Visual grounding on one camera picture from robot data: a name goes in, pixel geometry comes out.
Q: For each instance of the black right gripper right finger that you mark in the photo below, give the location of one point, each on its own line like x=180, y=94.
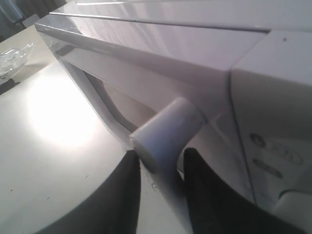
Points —
x=215, y=208

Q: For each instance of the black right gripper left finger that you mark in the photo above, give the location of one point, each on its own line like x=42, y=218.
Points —
x=113, y=208

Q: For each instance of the white Midea microwave body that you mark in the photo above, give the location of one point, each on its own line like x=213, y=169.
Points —
x=271, y=86

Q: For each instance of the white upper power knob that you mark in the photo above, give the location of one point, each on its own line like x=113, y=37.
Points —
x=295, y=207

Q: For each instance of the clear crumpled plastic wrap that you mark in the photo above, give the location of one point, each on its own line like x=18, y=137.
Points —
x=12, y=60

